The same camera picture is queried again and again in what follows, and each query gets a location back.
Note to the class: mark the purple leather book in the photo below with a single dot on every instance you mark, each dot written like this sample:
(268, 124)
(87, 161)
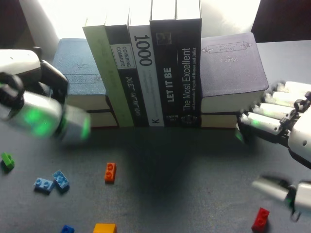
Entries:
(230, 70)

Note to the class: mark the light blue flat brick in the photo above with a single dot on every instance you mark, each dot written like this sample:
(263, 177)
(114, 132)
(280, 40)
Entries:
(43, 185)

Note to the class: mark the white 1000 book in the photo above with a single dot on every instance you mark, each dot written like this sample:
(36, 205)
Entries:
(148, 80)

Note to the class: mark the dark-edged book under purple book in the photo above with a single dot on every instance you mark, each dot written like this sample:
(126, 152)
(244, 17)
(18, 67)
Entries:
(218, 120)

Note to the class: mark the orange toy brick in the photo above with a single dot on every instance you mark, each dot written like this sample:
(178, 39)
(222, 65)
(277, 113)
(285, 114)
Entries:
(110, 172)

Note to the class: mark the blue leather book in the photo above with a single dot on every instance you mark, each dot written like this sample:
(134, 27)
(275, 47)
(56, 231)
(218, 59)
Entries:
(77, 63)

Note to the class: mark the green toy brick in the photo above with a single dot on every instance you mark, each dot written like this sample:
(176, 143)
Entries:
(7, 160)

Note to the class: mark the black Let It Be book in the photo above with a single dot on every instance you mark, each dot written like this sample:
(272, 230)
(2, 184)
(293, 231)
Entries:
(167, 60)

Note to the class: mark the black Most Excellent book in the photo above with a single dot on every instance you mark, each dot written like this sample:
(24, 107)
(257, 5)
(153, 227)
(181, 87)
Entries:
(189, 60)

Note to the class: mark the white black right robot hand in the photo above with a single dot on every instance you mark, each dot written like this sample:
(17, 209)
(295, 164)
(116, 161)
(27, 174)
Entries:
(301, 140)

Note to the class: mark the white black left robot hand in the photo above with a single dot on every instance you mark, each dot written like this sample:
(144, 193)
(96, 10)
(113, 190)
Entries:
(19, 60)

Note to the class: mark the yellow toy brick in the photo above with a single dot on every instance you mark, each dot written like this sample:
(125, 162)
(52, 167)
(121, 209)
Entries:
(104, 228)

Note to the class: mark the red toy brick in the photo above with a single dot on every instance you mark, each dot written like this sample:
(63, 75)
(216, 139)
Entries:
(261, 218)

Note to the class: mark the green spine book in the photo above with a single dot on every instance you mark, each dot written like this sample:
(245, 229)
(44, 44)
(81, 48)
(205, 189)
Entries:
(107, 72)

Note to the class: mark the black Covering Commute book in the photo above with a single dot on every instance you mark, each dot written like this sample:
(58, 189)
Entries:
(128, 85)

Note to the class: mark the light blue square brick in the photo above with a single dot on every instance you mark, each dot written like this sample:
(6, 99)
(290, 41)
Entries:
(61, 180)

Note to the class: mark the dark background furniture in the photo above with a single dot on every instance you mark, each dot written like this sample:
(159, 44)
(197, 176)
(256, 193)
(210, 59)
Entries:
(284, 19)
(12, 19)

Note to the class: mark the dark blue toy brick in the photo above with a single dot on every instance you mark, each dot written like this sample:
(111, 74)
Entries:
(68, 229)

